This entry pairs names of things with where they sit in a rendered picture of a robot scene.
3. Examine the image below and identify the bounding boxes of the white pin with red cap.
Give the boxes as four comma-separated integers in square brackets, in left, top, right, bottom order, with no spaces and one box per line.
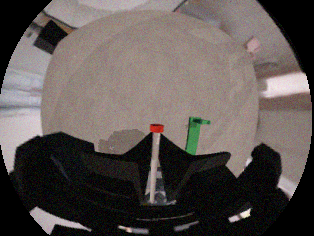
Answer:
[149,125,164,203]

